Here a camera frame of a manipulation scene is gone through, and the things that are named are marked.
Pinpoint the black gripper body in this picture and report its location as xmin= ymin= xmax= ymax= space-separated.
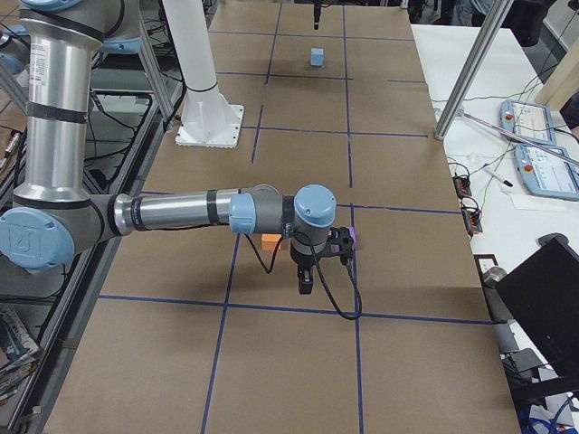
xmin=290 ymin=241 xmax=329 ymax=277

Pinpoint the light blue foam block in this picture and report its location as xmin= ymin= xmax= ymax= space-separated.
xmin=309 ymin=47 xmax=325 ymax=68

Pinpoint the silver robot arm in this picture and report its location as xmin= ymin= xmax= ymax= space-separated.
xmin=1 ymin=1 xmax=337 ymax=294

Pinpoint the orange foam block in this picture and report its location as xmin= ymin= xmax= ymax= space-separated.
xmin=261 ymin=234 xmax=290 ymax=251

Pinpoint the purple foam block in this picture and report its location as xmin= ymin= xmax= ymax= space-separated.
xmin=349 ymin=227 xmax=358 ymax=250

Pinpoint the metal cup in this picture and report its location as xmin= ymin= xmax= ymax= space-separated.
xmin=482 ymin=266 xmax=508 ymax=288

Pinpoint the black marker pen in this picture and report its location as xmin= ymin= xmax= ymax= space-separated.
xmin=484 ymin=166 xmax=513 ymax=187

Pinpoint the black monitor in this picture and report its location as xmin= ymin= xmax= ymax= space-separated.
xmin=497 ymin=239 xmax=578 ymax=376

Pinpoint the far teach pendant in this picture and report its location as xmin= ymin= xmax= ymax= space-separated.
xmin=499 ymin=99 xmax=556 ymax=146

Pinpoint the teach pendant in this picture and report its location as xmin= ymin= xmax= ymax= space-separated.
xmin=515 ymin=144 xmax=578 ymax=201
xmin=499 ymin=99 xmax=556 ymax=146

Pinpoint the near teach pendant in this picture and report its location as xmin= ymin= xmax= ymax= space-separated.
xmin=515 ymin=144 xmax=578 ymax=201

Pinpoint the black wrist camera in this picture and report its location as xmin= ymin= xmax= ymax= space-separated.
xmin=323 ymin=226 xmax=356 ymax=266

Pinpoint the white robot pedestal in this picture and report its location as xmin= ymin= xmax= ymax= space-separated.
xmin=163 ymin=0 xmax=244 ymax=148

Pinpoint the aluminium frame post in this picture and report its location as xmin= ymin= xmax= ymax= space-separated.
xmin=434 ymin=0 xmax=514 ymax=141

